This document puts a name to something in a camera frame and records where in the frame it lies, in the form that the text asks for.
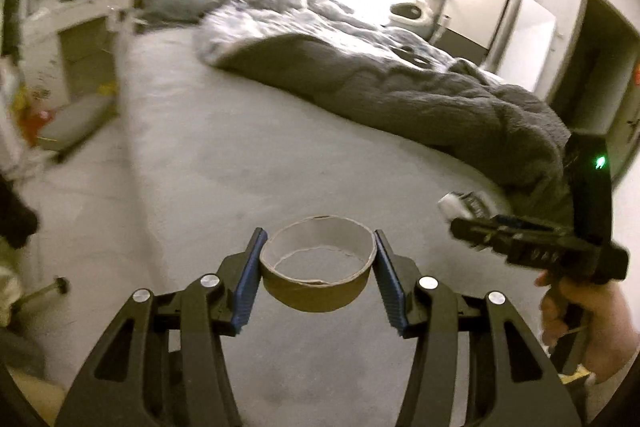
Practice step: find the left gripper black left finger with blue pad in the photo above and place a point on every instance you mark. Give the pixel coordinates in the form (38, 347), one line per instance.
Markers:
(160, 360)

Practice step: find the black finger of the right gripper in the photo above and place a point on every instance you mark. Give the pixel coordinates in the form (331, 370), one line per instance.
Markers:
(520, 222)
(496, 233)

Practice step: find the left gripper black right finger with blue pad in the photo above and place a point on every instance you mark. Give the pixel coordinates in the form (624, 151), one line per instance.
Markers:
(511, 380)

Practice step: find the black printed plastic package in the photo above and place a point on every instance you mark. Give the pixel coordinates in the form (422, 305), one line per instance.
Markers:
(469, 205)

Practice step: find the brown cardboard tape roll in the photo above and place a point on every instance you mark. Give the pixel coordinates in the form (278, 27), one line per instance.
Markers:
(319, 264)

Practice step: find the person's right hand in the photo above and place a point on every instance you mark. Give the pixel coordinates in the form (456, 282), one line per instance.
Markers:
(613, 341)

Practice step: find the dark grey fleece blanket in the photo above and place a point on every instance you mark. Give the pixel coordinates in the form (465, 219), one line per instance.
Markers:
(501, 130)

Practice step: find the beige hanging garment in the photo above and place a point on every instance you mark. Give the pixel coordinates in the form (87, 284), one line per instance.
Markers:
(11, 288)

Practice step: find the black headphones on bed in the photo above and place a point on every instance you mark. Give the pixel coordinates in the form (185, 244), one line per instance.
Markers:
(411, 57)

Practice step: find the black hanging garment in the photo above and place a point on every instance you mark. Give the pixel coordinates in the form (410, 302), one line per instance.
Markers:
(18, 222)

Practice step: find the white cat bed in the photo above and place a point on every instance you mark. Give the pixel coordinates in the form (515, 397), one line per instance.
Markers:
(416, 17)

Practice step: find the grey cushioned stool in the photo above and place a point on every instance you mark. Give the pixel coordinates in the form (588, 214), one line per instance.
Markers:
(75, 123)

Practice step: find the blue white patterned duvet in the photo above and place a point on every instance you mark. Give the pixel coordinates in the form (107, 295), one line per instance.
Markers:
(238, 22)

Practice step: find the grey blue pillow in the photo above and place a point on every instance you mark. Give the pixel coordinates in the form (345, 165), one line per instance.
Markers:
(181, 12)

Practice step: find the white dressing table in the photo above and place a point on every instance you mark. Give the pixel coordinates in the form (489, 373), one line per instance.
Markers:
(43, 28)

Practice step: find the dark doorway frame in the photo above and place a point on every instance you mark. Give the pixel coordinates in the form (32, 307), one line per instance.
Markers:
(598, 82)

